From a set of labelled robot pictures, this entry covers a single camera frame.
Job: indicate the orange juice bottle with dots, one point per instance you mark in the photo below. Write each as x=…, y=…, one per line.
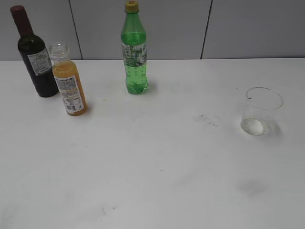
x=67, y=79

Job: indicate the green soda bottle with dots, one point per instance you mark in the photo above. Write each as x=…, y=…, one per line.
x=134, y=49

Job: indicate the transparent plastic cup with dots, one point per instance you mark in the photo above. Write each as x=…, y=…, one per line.
x=260, y=111

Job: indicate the dark red wine bottle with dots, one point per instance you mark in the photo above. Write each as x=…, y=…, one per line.
x=34, y=54

